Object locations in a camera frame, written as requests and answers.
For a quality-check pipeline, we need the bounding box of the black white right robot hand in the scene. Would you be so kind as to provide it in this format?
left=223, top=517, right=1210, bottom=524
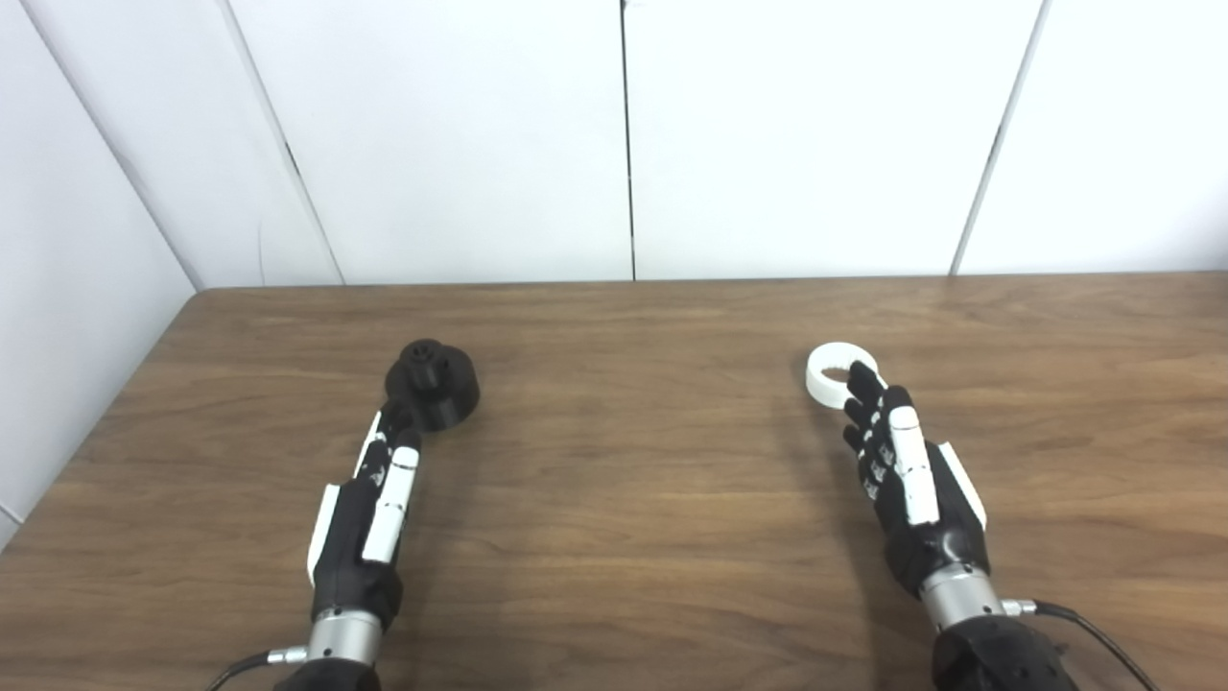
left=842, top=361, right=1006, bottom=631

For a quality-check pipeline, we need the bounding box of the white ring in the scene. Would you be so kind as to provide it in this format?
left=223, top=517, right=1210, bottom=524
left=805, top=344, right=879, bottom=405

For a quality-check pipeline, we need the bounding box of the round black part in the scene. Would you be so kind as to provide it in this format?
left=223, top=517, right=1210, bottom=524
left=385, top=339, right=481, bottom=432

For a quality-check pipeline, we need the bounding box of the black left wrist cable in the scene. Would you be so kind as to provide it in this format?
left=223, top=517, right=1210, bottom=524
left=203, top=647, right=310, bottom=691

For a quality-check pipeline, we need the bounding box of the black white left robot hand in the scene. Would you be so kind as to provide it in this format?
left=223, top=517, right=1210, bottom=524
left=305, top=401, right=425, bottom=665

